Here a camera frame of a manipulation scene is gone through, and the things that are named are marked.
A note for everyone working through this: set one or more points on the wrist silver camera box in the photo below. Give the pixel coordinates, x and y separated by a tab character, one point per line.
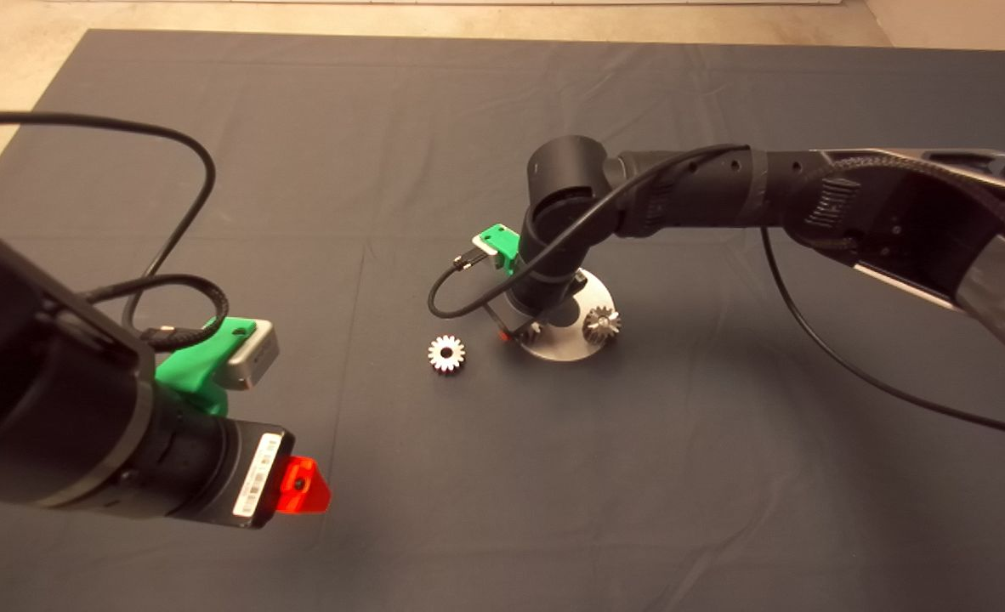
485	257
252	361

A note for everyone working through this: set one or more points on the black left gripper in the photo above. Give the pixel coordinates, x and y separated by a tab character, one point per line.
253	476

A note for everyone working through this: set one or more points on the dark grey table cloth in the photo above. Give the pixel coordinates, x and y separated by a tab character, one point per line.
383	510

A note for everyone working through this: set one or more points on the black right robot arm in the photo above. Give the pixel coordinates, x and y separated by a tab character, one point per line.
698	191

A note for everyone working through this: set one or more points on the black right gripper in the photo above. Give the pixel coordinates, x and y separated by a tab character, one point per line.
545	308

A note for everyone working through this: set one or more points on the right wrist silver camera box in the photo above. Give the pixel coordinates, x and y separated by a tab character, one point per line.
485	257

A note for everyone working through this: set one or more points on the right wrist green camera mount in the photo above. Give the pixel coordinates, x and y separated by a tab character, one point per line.
502	242

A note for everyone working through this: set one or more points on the round metal plate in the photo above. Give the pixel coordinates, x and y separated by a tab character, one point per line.
566	345

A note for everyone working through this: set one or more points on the large steel gear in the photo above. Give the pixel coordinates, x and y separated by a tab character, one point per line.
526	331

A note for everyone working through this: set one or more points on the small steel gear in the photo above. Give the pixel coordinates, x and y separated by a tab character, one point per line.
601	326
456	359

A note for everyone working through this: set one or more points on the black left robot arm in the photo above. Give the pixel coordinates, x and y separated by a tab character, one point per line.
43	399

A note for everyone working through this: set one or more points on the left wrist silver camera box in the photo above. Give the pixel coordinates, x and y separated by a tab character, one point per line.
252	361

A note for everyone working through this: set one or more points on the left wrist green camera mount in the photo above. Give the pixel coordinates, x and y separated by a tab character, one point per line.
190	365

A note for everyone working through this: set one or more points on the wrist green camera mount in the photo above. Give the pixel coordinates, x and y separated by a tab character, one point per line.
502	242
190	365

